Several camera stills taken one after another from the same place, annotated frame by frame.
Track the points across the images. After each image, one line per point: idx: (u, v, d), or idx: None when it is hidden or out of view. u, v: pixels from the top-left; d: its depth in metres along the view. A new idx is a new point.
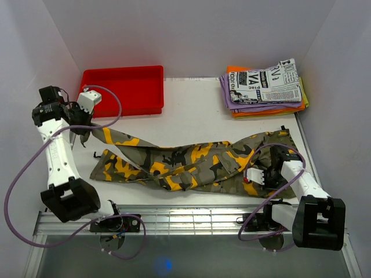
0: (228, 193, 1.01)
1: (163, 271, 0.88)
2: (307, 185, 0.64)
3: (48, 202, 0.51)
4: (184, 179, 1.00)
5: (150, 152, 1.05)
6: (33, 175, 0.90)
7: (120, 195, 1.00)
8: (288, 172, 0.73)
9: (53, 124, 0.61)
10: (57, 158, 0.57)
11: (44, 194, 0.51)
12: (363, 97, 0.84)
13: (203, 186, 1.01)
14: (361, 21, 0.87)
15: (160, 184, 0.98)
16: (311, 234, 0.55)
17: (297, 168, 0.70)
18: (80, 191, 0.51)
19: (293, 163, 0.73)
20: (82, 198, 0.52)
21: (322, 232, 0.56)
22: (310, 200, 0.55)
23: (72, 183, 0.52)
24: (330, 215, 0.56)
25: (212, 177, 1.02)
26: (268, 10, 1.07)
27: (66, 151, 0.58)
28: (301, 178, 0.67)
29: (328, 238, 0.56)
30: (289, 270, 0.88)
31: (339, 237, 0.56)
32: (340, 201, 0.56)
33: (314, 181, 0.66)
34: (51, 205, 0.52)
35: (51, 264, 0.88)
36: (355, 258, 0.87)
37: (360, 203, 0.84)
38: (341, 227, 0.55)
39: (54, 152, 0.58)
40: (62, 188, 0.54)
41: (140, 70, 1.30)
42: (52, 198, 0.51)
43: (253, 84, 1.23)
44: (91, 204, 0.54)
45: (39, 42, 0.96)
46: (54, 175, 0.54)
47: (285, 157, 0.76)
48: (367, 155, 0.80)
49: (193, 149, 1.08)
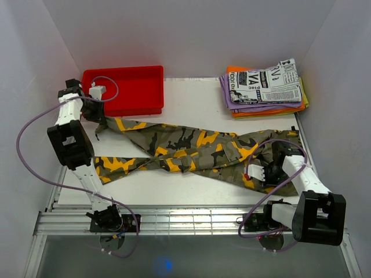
0: (225, 180, 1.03)
1: (163, 272, 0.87)
2: (308, 180, 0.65)
3: (51, 136, 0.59)
4: (184, 161, 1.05)
5: (156, 137, 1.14)
6: (33, 175, 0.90)
7: (121, 194, 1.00)
8: (289, 168, 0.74)
9: (70, 95, 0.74)
10: (66, 110, 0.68)
11: (49, 129, 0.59)
12: (363, 97, 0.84)
13: (202, 171, 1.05)
14: (361, 22, 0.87)
15: (160, 165, 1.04)
16: (311, 229, 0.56)
17: (298, 164, 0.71)
18: (77, 128, 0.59)
19: (294, 158, 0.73)
20: (77, 136, 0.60)
21: (322, 227, 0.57)
22: (311, 195, 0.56)
23: (72, 121, 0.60)
24: (331, 210, 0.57)
25: (211, 163, 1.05)
26: (267, 10, 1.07)
27: (74, 107, 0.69)
28: (302, 173, 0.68)
29: (328, 233, 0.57)
30: (290, 270, 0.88)
31: (339, 233, 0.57)
32: (341, 197, 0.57)
33: (315, 176, 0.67)
34: (53, 141, 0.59)
35: (50, 264, 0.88)
36: (355, 258, 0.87)
37: (360, 203, 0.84)
38: (341, 222, 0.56)
39: (64, 106, 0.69)
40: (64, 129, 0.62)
41: (141, 70, 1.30)
42: (55, 133, 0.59)
43: (253, 84, 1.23)
44: (85, 145, 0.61)
45: (39, 42, 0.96)
46: (62, 120, 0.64)
47: (287, 151, 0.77)
48: (367, 155, 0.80)
49: (200, 136, 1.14)
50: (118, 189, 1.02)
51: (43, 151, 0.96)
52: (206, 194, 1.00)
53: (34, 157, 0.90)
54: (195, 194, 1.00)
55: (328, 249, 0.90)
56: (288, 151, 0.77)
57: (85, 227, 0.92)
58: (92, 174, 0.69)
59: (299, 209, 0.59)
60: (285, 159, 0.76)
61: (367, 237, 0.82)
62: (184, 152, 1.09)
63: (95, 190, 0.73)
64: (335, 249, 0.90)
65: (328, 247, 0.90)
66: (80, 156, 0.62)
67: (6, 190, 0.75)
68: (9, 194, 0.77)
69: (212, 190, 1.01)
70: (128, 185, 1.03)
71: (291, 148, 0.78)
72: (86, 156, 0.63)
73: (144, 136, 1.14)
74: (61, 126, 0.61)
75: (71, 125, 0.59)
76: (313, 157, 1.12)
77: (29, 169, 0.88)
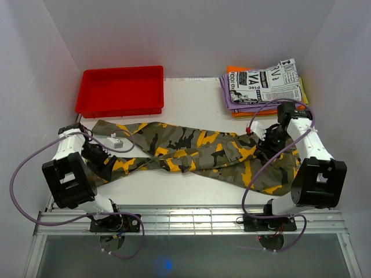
0: (226, 180, 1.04)
1: (163, 272, 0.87)
2: (312, 146, 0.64)
3: (48, 174, 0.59)
4: (184, 161, 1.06)
5: (157, 138, 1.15)
6: (33, 175, 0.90)
7: (123, 196, 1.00)
8: (294, 131, 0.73)
9: (71, 130, 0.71)
10: (65, 144, 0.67)
11: (45, 166, 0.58)
12: (363, 97, 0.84)
13: (202, 171, 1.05)
14: (361, 21, 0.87)
15: (160, 165, 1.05)
16: (309, 192, 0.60)
17: (304, 128, 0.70)
18: (76, 163, 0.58)
19: (300, 121, 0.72)
20: (77, 172, 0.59)
21: (320, 190, 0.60)
22: (312, 161, 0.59)
23: (70, 156, 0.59)
24: (330, 176, 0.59)
25: (211, 163, 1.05)
26: (267, 10, 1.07)
27: (75, 141, 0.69)
28: (305, 138, 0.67)
29: (325, 197, 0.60)
30: (290, 271, 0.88)
31: (335, 197, 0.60)
32: (342, 164, 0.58)
33: (319, 142, 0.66)
34: (50, 179, 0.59)
35: (50, 264, 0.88)
36: (355, 258, 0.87)
37: (362, 203, 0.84)
38: (339, 187, 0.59)
39: (65, 141, 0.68)
40: (62, 164, 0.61)
41: (141, 70, 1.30)
42: (51, 170, 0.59)
43: (253, 84, 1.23)
44: (84, 183, 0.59)
45: (39, 41, 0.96)
46: (59, 154, 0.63)
47: (293, 114, 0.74)
48: (368, 154, 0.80)
49: (200, 136, 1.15)
50: (119, 188, 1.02)
51: (43, 151, 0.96)
52: (206, 194, 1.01)
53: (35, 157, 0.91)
54: (195, 194, 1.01)
55: (328, 249, 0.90)
56: (295, 114, 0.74)
57: (85, 227, 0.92)
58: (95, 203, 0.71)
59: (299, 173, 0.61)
60: (291, 122, 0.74)
61: (367, 237, 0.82)
62: (184, 152, 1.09)
63: (99, 211, 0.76)
64: (335, 249, 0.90)
65: (328, 247, 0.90)
66: (81, 195, 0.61)
67: (6, 190, 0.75)
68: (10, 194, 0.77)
69: (213, 190, 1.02)
70: (128, 185, 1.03)
71: (297, 110, 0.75)
72: (86, 193, 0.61)
73: (145, 137, 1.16)
74: (58, 163, 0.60)
75: (69, 160, 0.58)
76: None
77: (29, 169, 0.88)
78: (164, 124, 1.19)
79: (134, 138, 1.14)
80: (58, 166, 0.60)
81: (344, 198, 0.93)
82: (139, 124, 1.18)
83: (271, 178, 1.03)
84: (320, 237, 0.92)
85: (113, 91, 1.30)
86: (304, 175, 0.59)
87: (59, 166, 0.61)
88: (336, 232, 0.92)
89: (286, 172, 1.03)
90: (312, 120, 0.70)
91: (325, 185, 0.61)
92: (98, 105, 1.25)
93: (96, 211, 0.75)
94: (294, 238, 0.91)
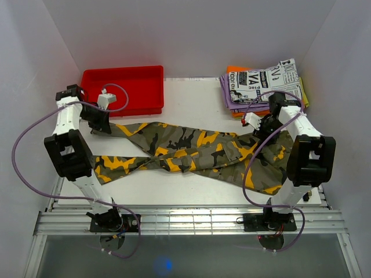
0: (226, 180, 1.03)
1: (163, 272, 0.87)
2: (302, 127, 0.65)
3: (50, 147, 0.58)
4: (184, 161, 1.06)
5: (156, 138, 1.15)
6: (33, 175, 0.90)
7: (123, 196, 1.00)
8: (285, 117, 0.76)
9: (69, 100, 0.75)
10: (64, 118, 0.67)
11: (47, 139, 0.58)
12: (363, 97, 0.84)
13: (202, 171, 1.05)
14: (362, 22, 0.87)
15: (160, 165, 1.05)
16: (303, 168, 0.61)
17: (294, 113, 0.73)
18: (77, 138, 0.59)
19: (290, 108, 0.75)
20: (77, 147, 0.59)
21: (313, 166, 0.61)
22: (303, 138, 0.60)
23: (71, 132, 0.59)
24: (323, 152, 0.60)
25: (211, 163, 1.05)
26: (267, 10, 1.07)
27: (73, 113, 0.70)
28: (296, 121, 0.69)
29: (319, 172, 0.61)
30: (290, 271, 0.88)
31: (328, 170, 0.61)
32: (331, 139, 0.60)
33: (308, 123, 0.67)
34: (51, 151, 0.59)
35: (50, 263, 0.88)
36: (355, 258, 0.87)
37: (361, 203, 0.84)
38: (331, 161, 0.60)
39: (64, 114, 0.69)
40: (62, 139, 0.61)
41: (141, 70, 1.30)
42: (53, 143, 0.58)
43: (253, 84, 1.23)
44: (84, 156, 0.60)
45: (39, 41, 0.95)
46: (59, 128, 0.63)
47: (283, 103, 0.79)
48: (367, 155, 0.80)
49: (200, 136, 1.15)
50: (119, 189, 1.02)
51: (43, 150, 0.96)
52: (206, 194, 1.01)
53: (35, 157, 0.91)
54: (195, 194, 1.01)
55: (328, 249, 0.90)
56: (284, 103, 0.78)
57: (85, 227, 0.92)
58: (93, 182, 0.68)
59: (294, 151, 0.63)
60: (282, 110, 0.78)
61: (367, 237, 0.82)
62: (184, 152, 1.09)
63: (95, 197, 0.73)
64: (335, 248, 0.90)
65: (328, 247, 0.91)
66: (80, 168, 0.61)
67: (6, 190, 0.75)
68: (9, 194, 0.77)
69: (213, 190, 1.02)
70: (128, 185, 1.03)
71: (287, 100, 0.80)
72: (86, 167, 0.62)
73: (145, 137, 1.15)
74: (59, 137, 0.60)
75: (70, 135, 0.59)
76: None
77: (29, 169, 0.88)
78: (164, 124, 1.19)
79: (134, 138, 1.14)
80: (59, 140, 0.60)
81: (344, 198, 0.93)
82: (139, 124, 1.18)
83: (271, 178, 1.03)
84: (320, 237, 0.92)
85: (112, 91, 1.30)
86: (297, 152, 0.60)
87: (60, 140, 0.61)
88: (336, 232, 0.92)
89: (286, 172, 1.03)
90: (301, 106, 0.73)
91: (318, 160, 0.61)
92: None
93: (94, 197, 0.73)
94: (293, 237, 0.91)
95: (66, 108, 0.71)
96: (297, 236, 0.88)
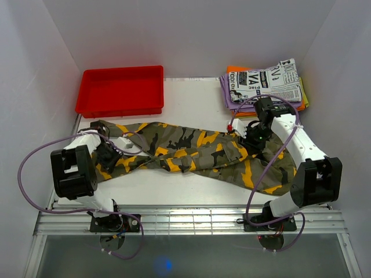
0: (226, 180, 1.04)
1: (163, 272, 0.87)
2: (304, 146, 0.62)
3: (55, 160, 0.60)
4: (184, 161, 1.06)
5: (156, 138, 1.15)
6: (33, 175, 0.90)
7: (123, 196, 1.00)
8: (279, 129, 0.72)
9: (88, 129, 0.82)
10: (78, 139, 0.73)
11: (54, 153, 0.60)
12: (363, 97, 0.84)
13: (202, 171, 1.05)
14: (362, 21, 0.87)
15: (160, 165, 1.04)
16: (312, 194, 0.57)
17: (290, 127, 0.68)
18: (83, 153, 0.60)
19: (283, 118, 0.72)
20: (81, 164, 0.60)
21: (321, 190, 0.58)
22: (309, 165, 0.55)
23: (78, 147, 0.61)
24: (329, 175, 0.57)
25: (211, 163, 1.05)
26: (267, 9, 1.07)
27: (88, 139, 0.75)
28: (294, 136, 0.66)
29: (327, 195, 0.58)
30: (290, 271, 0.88)
31: (335, 192, 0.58)
32: (337, 160, 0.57)
33: (309, 141, 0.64)
34: (55, 165, 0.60)
35: (50, 264, 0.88)
36: (355, 258, 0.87)
37: (362, 203, 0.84)
38: (337, 182, 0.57)
39: (80, 138, 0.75)
40: (70, 155, 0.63)
41: (141, 70, 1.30)
42: (59, 157, 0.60)
43: (253, 84, 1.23)
44: (86, 175, 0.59)
45: (39, 41, 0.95)
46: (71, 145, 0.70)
47: (273, 112, 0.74)
48: (368, 156, 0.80)
49: (200, 136, 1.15)
50: (118, 189, 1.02)
51: (44, 151, 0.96)
52: (206, 194, 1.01)
53: (35, 157, 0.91)
54: (195, 194, 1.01)
55: (328, 249, 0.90)
56: (275, 111, 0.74)
57: (85, 227, 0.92)
58: (95, 198, 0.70)
59: (298, 178, 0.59)
60: (274, 121, 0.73)
61: (367, 237, 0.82)
62: (184, 152, 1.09)
63: (97, 208, 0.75)
64: (335, 249, 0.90)
65: (328, 247, 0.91)
66: (80, 188, 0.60)
67: (6, 189, 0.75)
68: (10, 194, 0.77)
69: (213, 190, 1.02)
70: (128, 185, 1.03)
71: (277, 107, 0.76)
72: (86, 188, 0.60)
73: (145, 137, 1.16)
74: (66, 153, 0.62)
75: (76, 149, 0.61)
76: None
77: (29, 169, 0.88)
78: (164, 124, 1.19)
79: (134, 138, 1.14)
80: (66, 156, 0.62)
81: (344, 198, 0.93)
82: (139, 124, 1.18)
83: (271, 178, 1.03)
84: (320, 237, 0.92)
85: (112, 91, 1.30)
86: (305, 180, 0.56)
87: (67, 156, 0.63)
88: (336, 232, 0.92)
89: (286, 171, 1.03)
90: (295, 116, 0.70)
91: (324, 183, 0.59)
92: (98, 106, 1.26)
93: (95, 207, 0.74)
94: (293, 237, 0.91)
95: (83, 134, 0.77)
96: (297, 236, 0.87)
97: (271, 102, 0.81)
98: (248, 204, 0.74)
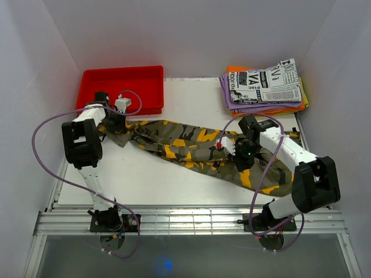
0: (224, 179, 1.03)
1: (163, 272, 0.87)
2: (294, 152, 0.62)
3: (66, 131, 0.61)
4: (181, 150, 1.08)
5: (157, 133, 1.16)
6: (33, 176, 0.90)
7: (122, 195, 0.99)
8: (268, 143, 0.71)
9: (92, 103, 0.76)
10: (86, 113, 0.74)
11: (64, 124, 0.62)
12: (363, 97, 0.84)
13: (201, 168, 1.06)
14: (362, 22, 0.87)
15: (157, 148, 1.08)
16: (314, 198, 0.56)
17: (277, 137, 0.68)
18: (91, 127, 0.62)
19: (269, 131, 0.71)
20: (88, 135, 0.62)
21: (322, 191, 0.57)
22: (304, 167, 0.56)
23: (86, 120, 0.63)
24: (323, 174, 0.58)
25: (206, 156, 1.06)
26: (267, 10, 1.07)
27: (95, 112, 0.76)
28: (283, 145, 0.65)
29: (328, 195, 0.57)
30: (290, 271, 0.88)
31: (337, 191, 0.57)
32: (330, 158, 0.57)
33: (298, 146, 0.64)
34: (65, 136, 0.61)
35: (50, 264, 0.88)
36: (355, 258, 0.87)
37: (362, 203, 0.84)
38: (336, 180, 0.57)
39: (87, 111, 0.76)
40: (78, 128, 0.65)
41: (141, 70, 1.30)
42: (69, 128, 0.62)
43: (253, 84, 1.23)
44: (93, 146, 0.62)
45: (38, 41, 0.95)
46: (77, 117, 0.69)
47: (259, 128, 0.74)
48: (368, 156, 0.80)
49: (200, 133, 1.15)
50: (117, 189, 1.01)
51: (43, 150, 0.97)
52: (206, 194, 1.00)
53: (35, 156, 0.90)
54: (194, 194, 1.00)
55: (328, 249, 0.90)
56: (261, 127, 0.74)
57: (85, 227, 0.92)
58: (97, 174, 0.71)
59: (296, 182, 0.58)
60: (261, 135, 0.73)
61: (367, 237, 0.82)
62: (183, 142, 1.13)
63: (98, 191, 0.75)
64: (335, 249, 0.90)
65: (328, 247, 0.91)
66: (87, 157, 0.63)
67: (5, 189, 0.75)
68: (9, 194, 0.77)
69: (213, 190, 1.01)
70: (128, 186, 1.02)
71: (261, 123, 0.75)
72: (93, 157, 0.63)
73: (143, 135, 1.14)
74: (76, 124, 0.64)
75: (85, 123, 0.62)
76: None
77: (29, 169, 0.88)
78: (165, 121, 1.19)
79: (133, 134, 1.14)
80: (75, 128, 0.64)
81: (344, 198, 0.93)
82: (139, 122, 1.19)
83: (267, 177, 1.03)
84: (320, 237, 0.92)
85: (112, 91, 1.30)
86: (303, 181, 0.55)
87: (76, 129, 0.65)
88: (336, 232, 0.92)
89: (284, 174, 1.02)
90: (280, 128, 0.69)
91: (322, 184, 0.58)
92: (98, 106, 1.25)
93: (97, 190, 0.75)
94: (294, 237, 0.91)
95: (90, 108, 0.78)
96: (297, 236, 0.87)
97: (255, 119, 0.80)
98: (251, 218, 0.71)
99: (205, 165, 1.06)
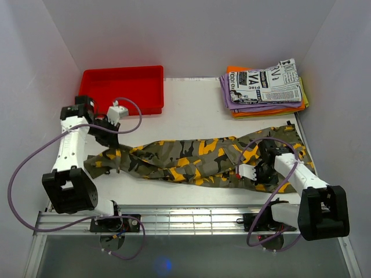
0: (237, 187, 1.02)
1: (163, 272, 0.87)
2: (305, 178, 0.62)
3: (49, 186, 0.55)
4: (188, 169, 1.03)
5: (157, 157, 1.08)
6: (33, 175, 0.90)
7: (123, 196, 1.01)
8: (282, 167, 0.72)
9: (75, 120, 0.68)
10: (68, 148, 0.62)
11: (46, 178, 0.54)
12: (363, 97, 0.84)
13: (212, 182, 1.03)
14: (362, 22, 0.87)
15: (164, 175, 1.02)
16: (320, 226, 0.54)
17: (291, 162, 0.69)
18: (79, 179, 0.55)
19: (284, 156, 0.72)
20: (77, 189, 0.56)
21: (329, 222, 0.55)
22: (312, 192, 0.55)
23: (72, 173, 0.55)
24: (332, 204, 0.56)
25: (216, 169, 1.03)
26: (266, 9, 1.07)
27: (77, 143, 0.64)
28: (296, 170, 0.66)
29: (335, 226, 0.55)
30: (290, 271, 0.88)
31: (346, 223, 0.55)
32: (340, 189, 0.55)
33: (311, 172, 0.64)
34: (50, 190, 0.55)
35: (50, 264, 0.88)
36: (355, 258, 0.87)
37: (362, 204, 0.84)
38: (346, 212, 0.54)
39: (68, 143, 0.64)
40: (64, 176, 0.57)
41: (141, 70, 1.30)
42: (53, 182, 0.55)
43: (253, 84, 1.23)
44: (86, 197, 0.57)
45: (38, 41, 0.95)
46: (61, 161, 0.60)
47: (276, 152, 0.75)
48: (368, 156, 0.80)
49: (200, 146, 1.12)
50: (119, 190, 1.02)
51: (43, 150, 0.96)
52: (206, 195, 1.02)
53: (34, 156, 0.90)
54: (195, 194, 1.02)
55: (328, 249, 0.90)
56: (277, 152, 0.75)
57: (85, 227, 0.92)
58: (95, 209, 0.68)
59: (302, 207, 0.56)
60: (276, 160, 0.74)
61: (367, 237, 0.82)
62: (186, 161, 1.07)
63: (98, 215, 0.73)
64: (335, 249, 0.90)
65: (328, 247, 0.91)
66: (81, 205, 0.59)
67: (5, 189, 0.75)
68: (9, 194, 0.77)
69: (213, 190, 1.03)
70: (130, 188, 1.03)
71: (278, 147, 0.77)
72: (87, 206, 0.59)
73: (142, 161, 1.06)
74: (60, 174, 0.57)
75: (71, 175, 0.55)
76: (313, 157, 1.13)
77: (29, 169, 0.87)
78: (160, 142, 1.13)
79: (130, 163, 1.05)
80: (59, 177, 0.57)
81: None
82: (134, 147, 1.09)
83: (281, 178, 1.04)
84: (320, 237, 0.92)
85: (112, 91, 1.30)
86: (308, 207, 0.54)
87: (61, 177, 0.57)
88: None
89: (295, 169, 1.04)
90: (295, 154, 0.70)
91: (331, 215, 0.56)
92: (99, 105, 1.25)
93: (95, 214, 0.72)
94: (294, 237, 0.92)
95: (71, 132, 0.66)
96: (294, 242, 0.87)
97: (273, 143, 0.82)
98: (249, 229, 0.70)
99: (215, 178, 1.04)
